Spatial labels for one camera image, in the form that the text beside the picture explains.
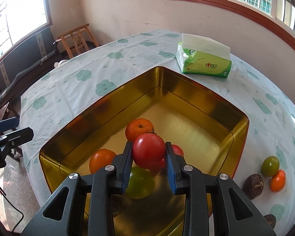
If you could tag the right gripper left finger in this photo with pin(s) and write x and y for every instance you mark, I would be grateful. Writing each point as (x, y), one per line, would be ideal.
(63, 212)

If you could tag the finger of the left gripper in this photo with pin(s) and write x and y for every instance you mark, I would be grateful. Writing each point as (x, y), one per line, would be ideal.
(15, 139)
(8, 124)

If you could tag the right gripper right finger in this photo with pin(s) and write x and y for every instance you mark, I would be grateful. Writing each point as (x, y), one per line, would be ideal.
(233, 212)

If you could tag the dark passion fruit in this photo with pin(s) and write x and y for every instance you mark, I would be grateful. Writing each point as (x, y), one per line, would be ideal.
(271, 219)
(253, 186)

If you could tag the orange mandarin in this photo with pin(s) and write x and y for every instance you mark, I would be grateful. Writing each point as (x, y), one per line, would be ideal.
(99, 159)
(278, 181)
(138, 127)

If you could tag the green tomato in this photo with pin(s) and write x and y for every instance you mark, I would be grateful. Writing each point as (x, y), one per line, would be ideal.
(141, 183)
(270, 166)

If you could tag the small red tomato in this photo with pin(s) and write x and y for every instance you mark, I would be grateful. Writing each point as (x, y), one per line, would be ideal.
(161, 164)

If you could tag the large red tomato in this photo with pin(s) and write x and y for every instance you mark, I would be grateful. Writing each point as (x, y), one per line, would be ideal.
(148, 150)

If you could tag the dark sofa bench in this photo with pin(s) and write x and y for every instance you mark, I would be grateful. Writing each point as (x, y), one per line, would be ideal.
(26, 64)

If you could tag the cloud pattern tablecloth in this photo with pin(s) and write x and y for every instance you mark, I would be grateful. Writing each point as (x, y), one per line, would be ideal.
(59, 96)

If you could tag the green tomato on table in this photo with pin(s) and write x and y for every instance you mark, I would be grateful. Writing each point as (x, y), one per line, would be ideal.
(270, 166)

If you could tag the gold maroon toffee tin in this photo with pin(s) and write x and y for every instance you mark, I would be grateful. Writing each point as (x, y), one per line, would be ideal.
(211, 131)

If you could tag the wooden stool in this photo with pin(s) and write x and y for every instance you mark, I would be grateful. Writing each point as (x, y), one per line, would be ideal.
(74, 42)

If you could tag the large side window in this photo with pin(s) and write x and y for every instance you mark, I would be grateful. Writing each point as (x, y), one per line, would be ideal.
(19, 19)

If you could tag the green tissue pack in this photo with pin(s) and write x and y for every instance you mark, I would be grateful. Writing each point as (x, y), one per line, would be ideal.
(204, 56)

